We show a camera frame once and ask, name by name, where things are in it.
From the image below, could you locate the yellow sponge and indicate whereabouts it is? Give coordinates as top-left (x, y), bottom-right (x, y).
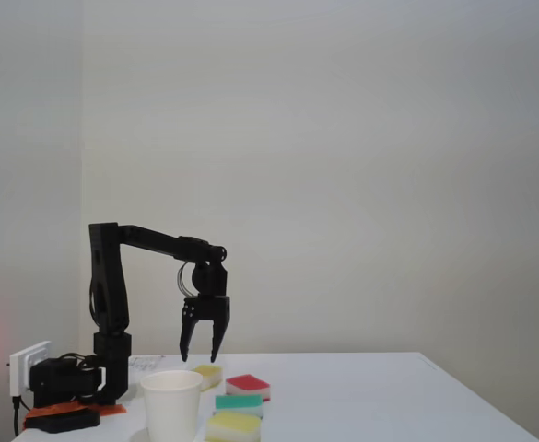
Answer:
top-left (192, 365), bottom-right (225, 392)
top-left (204, 411), bottom-right (262, 442)

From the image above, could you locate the red sponge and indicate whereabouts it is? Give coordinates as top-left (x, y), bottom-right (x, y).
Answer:
top-left (225, 374), bottom-right (272, 402)

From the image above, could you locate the printed paper label sheet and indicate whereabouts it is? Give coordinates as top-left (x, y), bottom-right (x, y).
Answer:
top-left (128, 355), bottom-right (167, 375)

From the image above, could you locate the green sponge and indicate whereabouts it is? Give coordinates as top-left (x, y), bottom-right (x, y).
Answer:
top-left (214, 393), bottom-right (264, 419)

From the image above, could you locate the white paper cup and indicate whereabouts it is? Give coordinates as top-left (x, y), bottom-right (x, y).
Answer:
top-left (140, 370), bottom-right (204, 442)

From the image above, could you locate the black clamp block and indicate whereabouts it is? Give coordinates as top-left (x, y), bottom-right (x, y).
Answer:
top-left (23, 408), bottom-right (101, 434)

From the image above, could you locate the white power socket block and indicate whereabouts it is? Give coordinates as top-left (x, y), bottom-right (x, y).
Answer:
top-left (9, 340), bottom-right (52, 398)

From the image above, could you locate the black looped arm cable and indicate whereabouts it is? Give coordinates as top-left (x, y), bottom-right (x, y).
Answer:
top-left (175, 260), bottom-right (196, 298)

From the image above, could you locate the orange base plate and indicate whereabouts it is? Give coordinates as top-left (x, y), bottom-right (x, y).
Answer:
top-left (23, 401), bottom-right (127, 420)

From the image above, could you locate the black power cable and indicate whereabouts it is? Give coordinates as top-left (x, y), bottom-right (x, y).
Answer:
top-left (11, 395), bottom-right (33, 437)

